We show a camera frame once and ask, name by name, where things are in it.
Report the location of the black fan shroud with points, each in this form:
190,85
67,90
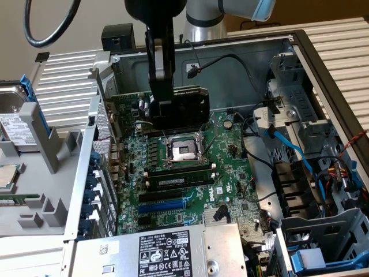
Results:
288,179

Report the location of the green RAM stick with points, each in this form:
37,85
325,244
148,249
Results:
17,200

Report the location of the grey power supply with label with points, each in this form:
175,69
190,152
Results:
129,251

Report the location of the blue disk caddy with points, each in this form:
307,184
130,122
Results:
29,89

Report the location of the long black expansion slot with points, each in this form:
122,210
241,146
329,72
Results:
161,196

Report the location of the silver hard disk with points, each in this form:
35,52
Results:
14,130

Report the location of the blue card retention latch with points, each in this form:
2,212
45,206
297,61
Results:
88,210
86,226
95,158
90,195
92,180

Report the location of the CPU chip with metal lid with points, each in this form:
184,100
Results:
8,177

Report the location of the round coin battery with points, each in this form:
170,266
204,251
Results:
227,124

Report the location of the thin metal locking lever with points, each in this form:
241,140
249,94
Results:
164,135
210,144

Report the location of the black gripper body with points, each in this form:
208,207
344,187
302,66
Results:
155,11

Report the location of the silver chipset heatsink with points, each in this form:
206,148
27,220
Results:
208,215

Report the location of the grey perforated disk bay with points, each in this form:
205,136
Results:
317,231

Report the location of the grey metal disk bay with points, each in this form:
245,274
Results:
291,95

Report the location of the green graphics card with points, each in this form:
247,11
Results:
127,106

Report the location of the black box behind case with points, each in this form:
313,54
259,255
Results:
118,37

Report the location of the open grey PC case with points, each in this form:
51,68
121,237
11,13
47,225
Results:
230,80

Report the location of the black RAM slot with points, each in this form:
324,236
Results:
178,169
184,132

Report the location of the CPU socket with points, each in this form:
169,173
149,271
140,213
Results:
184,144

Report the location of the grey plastic parts rack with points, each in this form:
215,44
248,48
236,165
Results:
37,173

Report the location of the short black expansion slot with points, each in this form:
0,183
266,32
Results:
144,220

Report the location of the green Dell motherboard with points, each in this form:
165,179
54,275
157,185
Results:
230,173

